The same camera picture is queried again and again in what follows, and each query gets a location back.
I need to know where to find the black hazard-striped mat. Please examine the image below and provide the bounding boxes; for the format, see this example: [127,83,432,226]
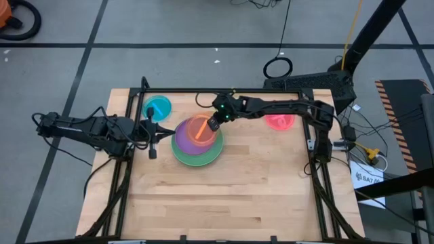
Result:
[374,79,434,174]

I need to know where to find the white paper sign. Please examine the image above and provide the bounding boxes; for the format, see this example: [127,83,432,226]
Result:
[349,160,387,209]

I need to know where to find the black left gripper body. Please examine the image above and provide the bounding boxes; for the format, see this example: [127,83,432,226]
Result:
[137,107,161,160]

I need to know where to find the orange vacuum cleaner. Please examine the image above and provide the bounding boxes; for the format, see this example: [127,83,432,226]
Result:
[0,0,13,29]

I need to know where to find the small translucent orange plate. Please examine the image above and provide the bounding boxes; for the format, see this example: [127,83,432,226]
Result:
[185,115,218,148]

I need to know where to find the black aluminium table frame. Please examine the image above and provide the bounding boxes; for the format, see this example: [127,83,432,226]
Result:
[77,76,366,244]

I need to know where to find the black camera stand pole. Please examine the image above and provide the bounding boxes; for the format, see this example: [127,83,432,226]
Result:
[327,0,407,74]

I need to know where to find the large green plastic plate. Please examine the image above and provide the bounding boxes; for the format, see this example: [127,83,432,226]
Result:
[171,117,224,167]

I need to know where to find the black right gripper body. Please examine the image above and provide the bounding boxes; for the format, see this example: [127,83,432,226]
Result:
[212,94,242,123]

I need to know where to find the black slanted bar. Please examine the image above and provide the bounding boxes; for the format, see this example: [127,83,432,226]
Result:
[354,167,434,201]

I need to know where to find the yellow plug connector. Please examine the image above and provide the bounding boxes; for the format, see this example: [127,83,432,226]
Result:
[354,142,381,161]

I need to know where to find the small translucent cyan plate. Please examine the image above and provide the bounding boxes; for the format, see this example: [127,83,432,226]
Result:
[142,95,172,123]

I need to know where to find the black power adapter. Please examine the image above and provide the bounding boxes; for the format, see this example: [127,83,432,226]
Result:
[341,125,357,143]

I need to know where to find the purple plastic plate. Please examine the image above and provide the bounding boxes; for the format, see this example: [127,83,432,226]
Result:
[174,118,218,157]

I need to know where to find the black cable bundle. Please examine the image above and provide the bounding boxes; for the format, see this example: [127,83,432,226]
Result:
[338,103,425,170]

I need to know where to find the small translucent pink plate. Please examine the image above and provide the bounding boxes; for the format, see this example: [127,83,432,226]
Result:
[264,114,296,131]

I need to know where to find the grey upright post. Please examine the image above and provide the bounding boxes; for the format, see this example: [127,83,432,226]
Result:
[420,93,434,244]

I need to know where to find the black vacuum hose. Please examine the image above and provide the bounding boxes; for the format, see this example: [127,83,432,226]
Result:
[0,0,42,42]

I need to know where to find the black coiled floor cable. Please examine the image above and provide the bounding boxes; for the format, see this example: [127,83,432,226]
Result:
[262,0,294,79]

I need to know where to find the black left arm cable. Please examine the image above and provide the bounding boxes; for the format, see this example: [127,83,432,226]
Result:
[42,135,116,201]

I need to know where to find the black tangled cables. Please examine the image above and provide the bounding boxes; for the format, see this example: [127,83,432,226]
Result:
[230,0,282,9]

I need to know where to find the yellow cable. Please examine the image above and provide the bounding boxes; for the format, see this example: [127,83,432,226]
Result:
[340,0,364,71]

